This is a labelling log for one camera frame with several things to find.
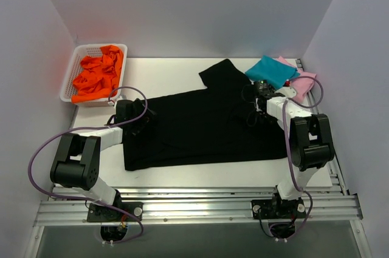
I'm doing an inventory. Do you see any orange crumpled t-shirt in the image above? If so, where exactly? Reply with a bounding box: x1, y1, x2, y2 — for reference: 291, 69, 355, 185
71, 45, 124, 103

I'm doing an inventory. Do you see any folded pink t-shirt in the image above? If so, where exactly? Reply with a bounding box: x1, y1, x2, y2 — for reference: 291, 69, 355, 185
291, 68, 317, 103

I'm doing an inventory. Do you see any black t-shirt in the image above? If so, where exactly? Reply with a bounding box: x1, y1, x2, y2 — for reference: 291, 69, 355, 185
123, 59, 286, 171

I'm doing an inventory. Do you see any aluminium rail frame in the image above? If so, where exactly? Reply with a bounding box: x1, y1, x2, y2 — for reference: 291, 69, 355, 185
24, 57, 373, 258

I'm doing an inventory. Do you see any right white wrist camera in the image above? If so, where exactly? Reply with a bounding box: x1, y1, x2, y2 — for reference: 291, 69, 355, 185
275, 80, 297, 98

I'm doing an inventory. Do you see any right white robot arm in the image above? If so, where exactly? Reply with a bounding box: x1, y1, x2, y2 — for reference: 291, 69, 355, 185
241, 80, 335, 217

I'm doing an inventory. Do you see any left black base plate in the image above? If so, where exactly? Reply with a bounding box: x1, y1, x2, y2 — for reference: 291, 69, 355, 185
86, 202, 143, 223

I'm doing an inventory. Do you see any folded teal t-shirt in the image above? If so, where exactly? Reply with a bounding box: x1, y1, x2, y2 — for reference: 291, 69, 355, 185
245, 56, 300, 89

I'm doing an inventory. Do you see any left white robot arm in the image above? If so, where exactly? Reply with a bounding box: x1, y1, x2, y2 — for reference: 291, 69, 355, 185
50, 99, 156, 221

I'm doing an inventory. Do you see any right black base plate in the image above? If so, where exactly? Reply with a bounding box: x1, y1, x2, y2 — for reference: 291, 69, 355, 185
250, 199, 306, 220

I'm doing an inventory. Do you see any white plastic laundry basket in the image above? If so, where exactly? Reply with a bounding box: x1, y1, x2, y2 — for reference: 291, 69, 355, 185
60, 44, 127, 107

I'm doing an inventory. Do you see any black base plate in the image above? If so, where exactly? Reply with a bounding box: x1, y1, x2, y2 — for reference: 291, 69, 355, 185
86, 202, 143, 223
250, 199, 306, 220

